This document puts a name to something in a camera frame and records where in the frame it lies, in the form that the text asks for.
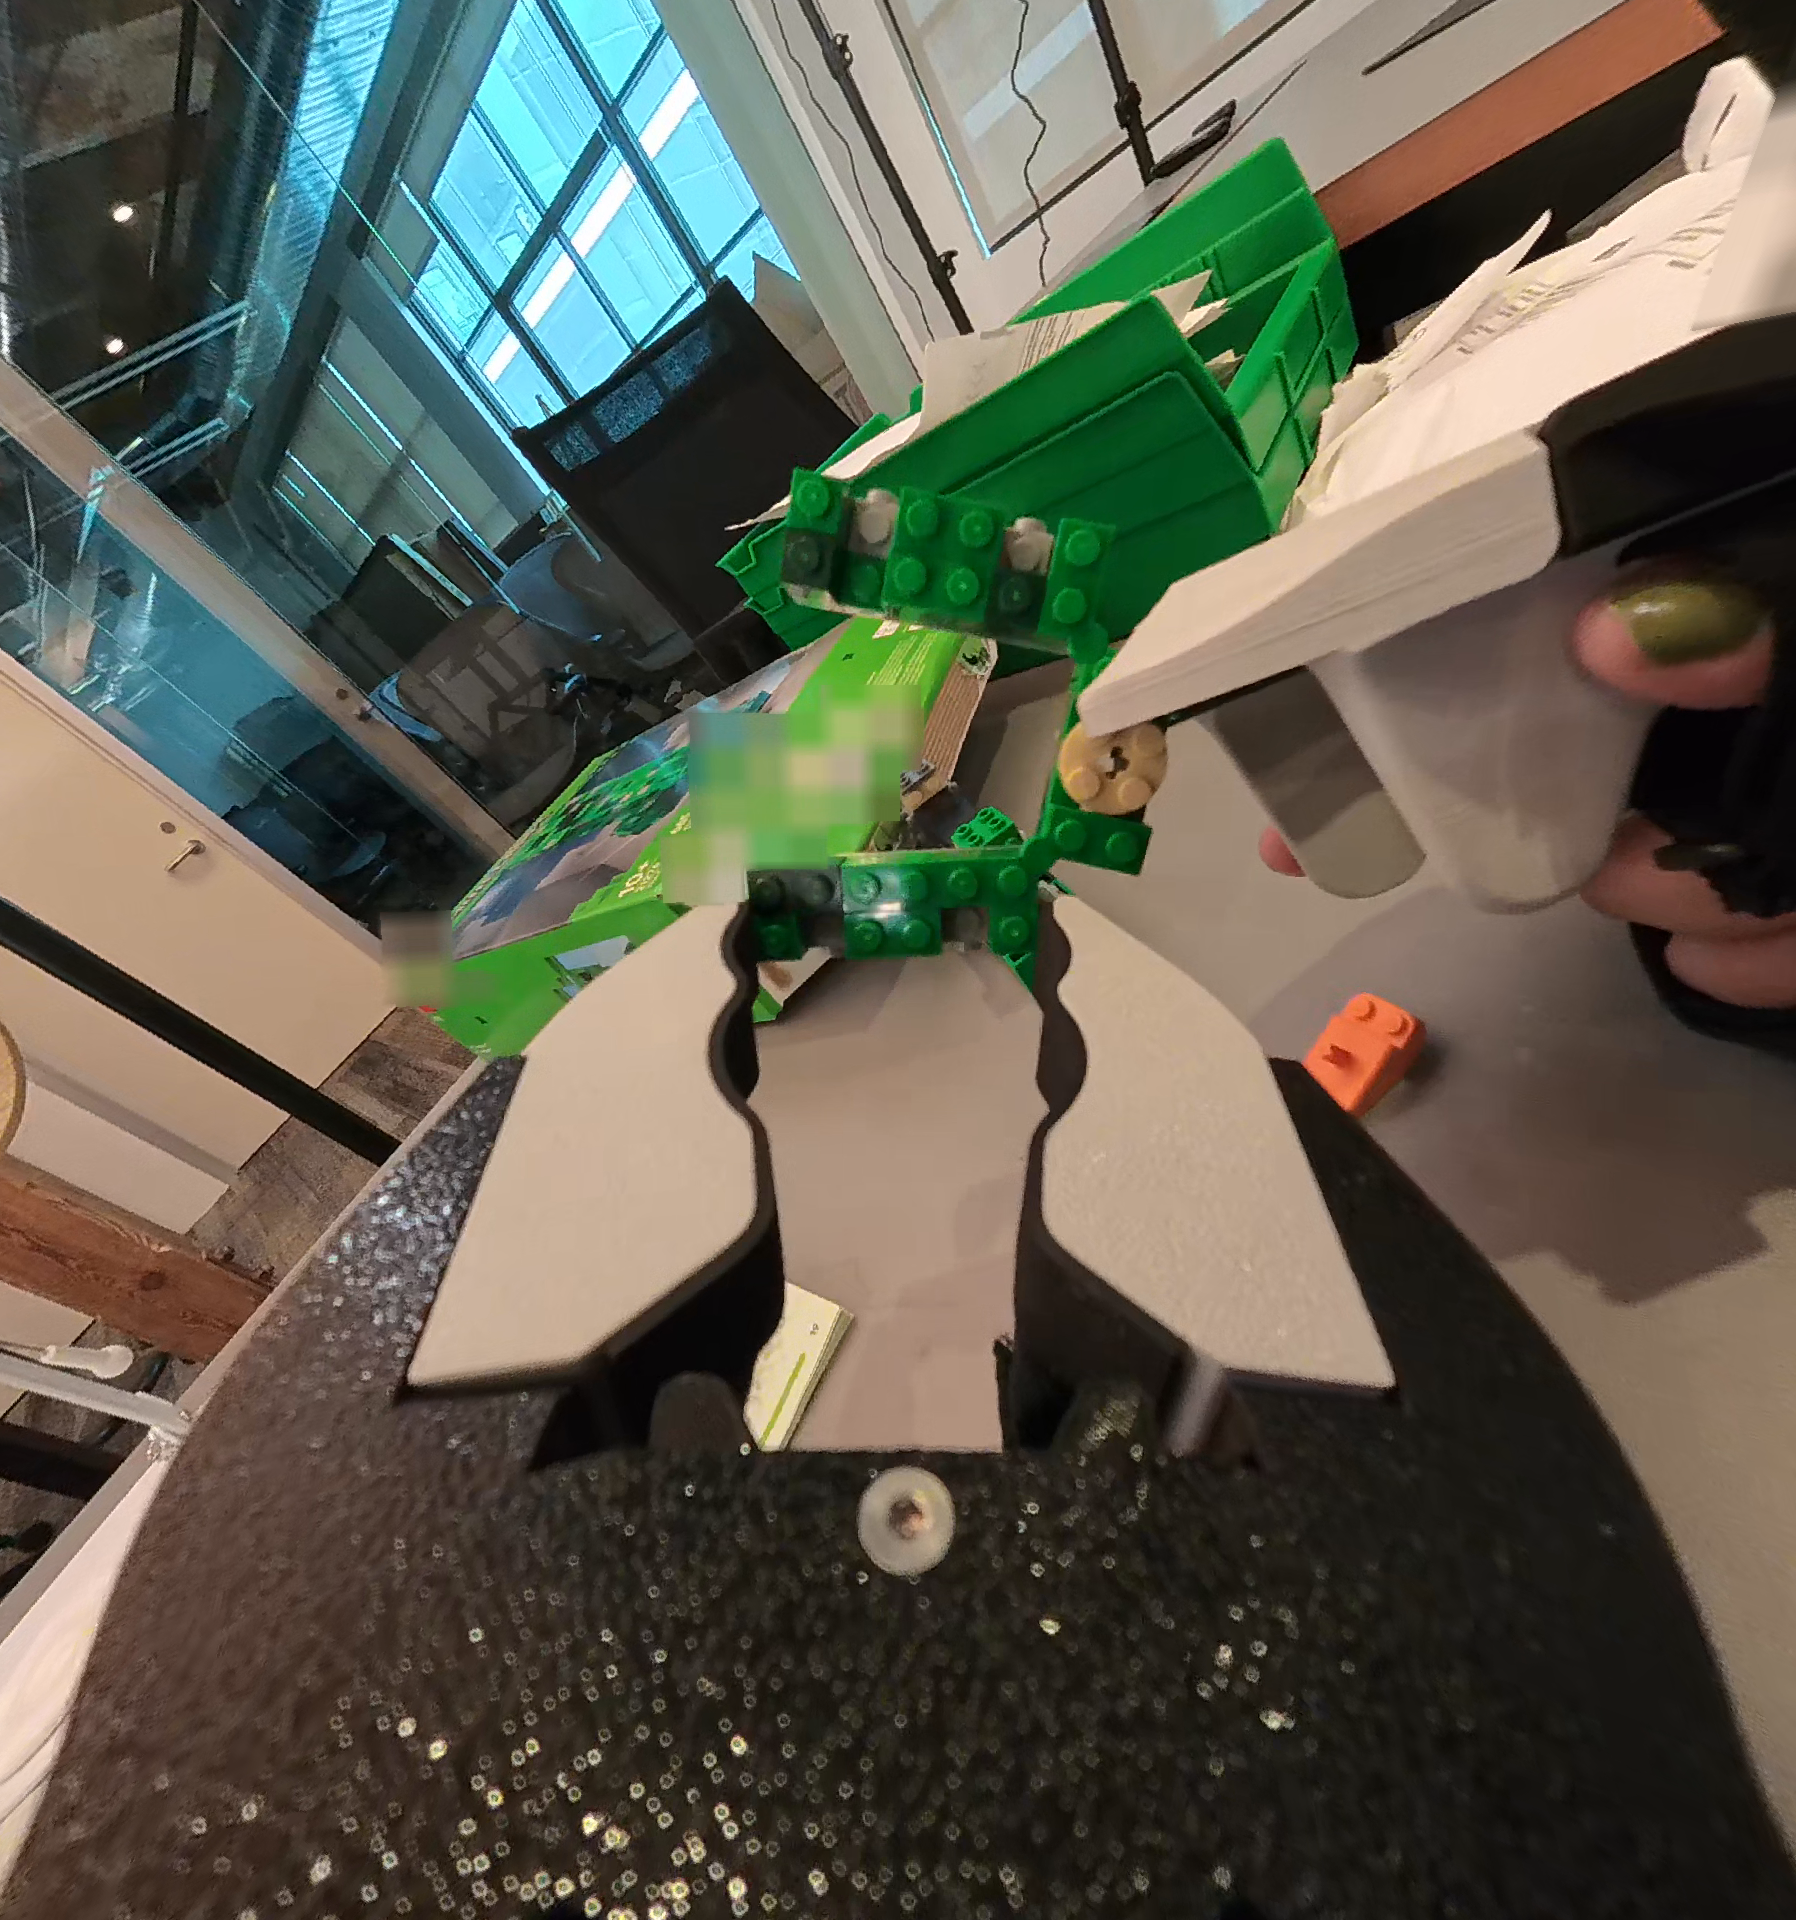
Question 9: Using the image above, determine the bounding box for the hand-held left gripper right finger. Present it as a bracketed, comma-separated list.
[1010, 894, 1398, 1454]

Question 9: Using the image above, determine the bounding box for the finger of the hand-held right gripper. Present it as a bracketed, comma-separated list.
[1073, 427, 1566, 737]

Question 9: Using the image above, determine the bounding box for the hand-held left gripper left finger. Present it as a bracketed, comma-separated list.
[394, 901, 790, 1397]

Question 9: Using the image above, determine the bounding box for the small green brick assembly tan stud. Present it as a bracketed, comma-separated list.
[1045, 718, 1172, 881]

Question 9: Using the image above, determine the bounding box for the green brick plate assembly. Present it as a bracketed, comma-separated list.
[744, 471, 1159, 963]

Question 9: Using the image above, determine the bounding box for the grey desk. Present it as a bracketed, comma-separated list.
[0, 662, 1796, 1920]

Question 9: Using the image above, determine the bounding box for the person's right hand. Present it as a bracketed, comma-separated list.
[1574, 574, 1796, 1074]

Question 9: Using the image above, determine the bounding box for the white paper bag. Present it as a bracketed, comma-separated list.
[1291, 59, 1775, 547]

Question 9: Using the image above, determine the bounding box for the green cardboard box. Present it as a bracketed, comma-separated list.
[443, 616, 997, 1056]

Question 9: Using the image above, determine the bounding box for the orange brick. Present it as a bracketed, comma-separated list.
[1307, 990, 1428, 1116]

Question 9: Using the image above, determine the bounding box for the brick instruction booklet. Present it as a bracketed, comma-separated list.
[744, 1287, 857, 1454]

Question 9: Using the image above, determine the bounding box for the green plastic bin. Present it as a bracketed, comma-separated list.
[718, 290, 1291, 633]
[1014, 139, 1356, 454]

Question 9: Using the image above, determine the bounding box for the white paper sheet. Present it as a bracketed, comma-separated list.
[919, 290, 1232, 441]

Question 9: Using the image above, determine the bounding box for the black tripod stand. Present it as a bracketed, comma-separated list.
[813, 0, 988, 340]
[1088, 0, 1242, 184]

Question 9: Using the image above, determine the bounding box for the grey office chair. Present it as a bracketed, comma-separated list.
[498, 532, 690, 708]

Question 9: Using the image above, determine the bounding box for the white metal rack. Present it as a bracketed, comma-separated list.
[0, 1327, 193, 1463]

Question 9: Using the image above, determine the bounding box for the black office chair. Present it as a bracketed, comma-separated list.
[510, 276, 860, 675]

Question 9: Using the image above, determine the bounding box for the window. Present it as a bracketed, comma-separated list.
[394, 0, 785, 439]

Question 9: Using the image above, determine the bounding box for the glass partition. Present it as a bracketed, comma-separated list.
[0, 0, 537, 920]

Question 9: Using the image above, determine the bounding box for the black cable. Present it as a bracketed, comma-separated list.
[988, 0, 1062, 259]

